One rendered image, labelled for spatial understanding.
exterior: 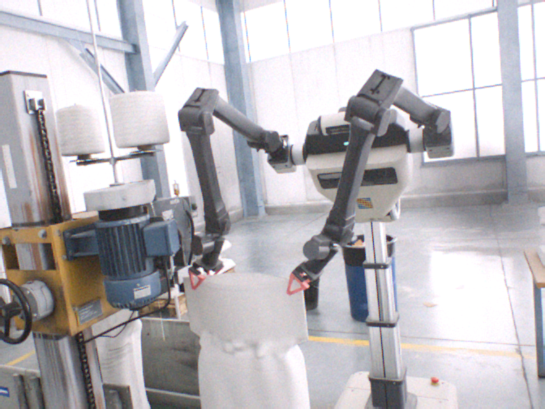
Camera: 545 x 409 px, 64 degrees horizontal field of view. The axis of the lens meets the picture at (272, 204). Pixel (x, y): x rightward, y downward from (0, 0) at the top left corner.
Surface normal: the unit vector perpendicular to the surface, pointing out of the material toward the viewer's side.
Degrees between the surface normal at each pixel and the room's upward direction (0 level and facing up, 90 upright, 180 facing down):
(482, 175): 90
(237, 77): 90
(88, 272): 90
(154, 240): 90
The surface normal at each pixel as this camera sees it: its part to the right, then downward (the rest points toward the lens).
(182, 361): -0.42, 0.15
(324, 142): -0.24, 0.76
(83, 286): 0.90, -0.06
